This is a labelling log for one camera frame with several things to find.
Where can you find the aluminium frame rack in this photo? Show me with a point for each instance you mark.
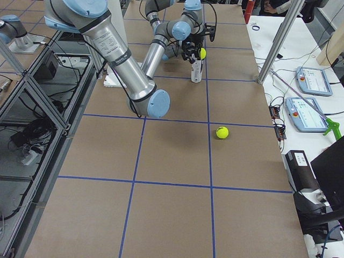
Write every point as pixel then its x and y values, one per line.
pixel 40 111

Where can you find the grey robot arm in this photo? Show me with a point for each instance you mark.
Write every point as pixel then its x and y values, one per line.
pixel 183 36
pixel 93 19

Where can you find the white metal base plate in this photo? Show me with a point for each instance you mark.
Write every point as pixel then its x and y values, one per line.
pixel 112 79

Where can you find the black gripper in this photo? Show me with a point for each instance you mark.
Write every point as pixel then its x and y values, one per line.
pixel 196 38
pixel 188 47

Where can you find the orange circuit board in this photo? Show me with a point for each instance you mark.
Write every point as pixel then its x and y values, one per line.
pixel 278 122

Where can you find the far teach pendant tablet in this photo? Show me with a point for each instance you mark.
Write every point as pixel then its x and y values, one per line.
pixel 313 81

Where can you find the near teach pendant tablet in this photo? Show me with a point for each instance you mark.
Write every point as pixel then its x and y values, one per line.
pixel 304 118

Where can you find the black box with label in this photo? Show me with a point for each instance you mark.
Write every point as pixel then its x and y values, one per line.
pixel 301 172

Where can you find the clear tennis ball can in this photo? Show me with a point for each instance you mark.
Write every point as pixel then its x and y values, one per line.
pixel 196 71

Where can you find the teach pendant tablet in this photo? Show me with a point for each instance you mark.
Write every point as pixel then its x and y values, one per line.
pixel 304 118
pixel 313 81

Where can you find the neighbour grey robot arm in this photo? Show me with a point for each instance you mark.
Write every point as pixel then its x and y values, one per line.
pixel 12 30

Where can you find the silver camera post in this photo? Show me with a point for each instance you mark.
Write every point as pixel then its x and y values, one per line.
pixel 279 39

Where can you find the yellow tennis ball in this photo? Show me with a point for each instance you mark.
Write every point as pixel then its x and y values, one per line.
pixel 202 53
pixel 222 132

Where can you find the black monitor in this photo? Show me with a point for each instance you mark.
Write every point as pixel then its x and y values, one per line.
pixel 328 170

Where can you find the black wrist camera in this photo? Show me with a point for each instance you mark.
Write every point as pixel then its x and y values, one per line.
pixel 210 31

